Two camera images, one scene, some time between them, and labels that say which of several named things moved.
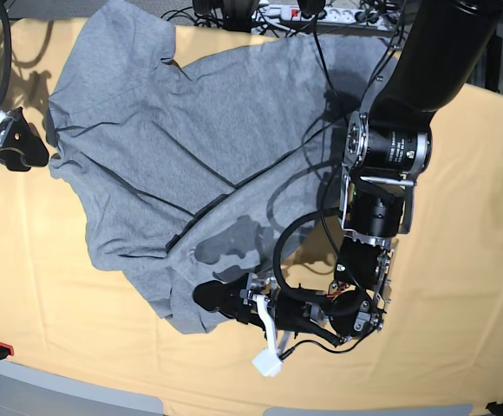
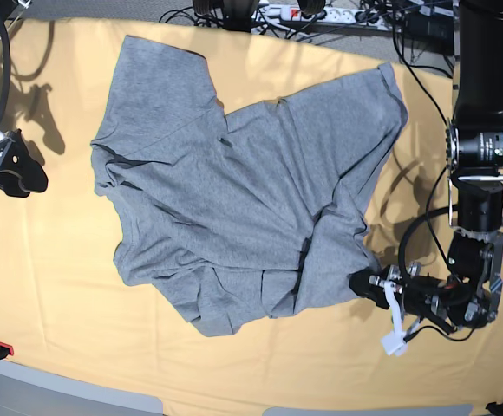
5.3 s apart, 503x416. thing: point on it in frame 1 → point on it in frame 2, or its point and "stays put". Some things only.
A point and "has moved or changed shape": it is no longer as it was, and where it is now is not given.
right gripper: (293, 311) → (421, 295)
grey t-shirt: (186, 173) has moved or changed shape
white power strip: (351, 16) stays put
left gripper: (11, 141) → (20, 175)
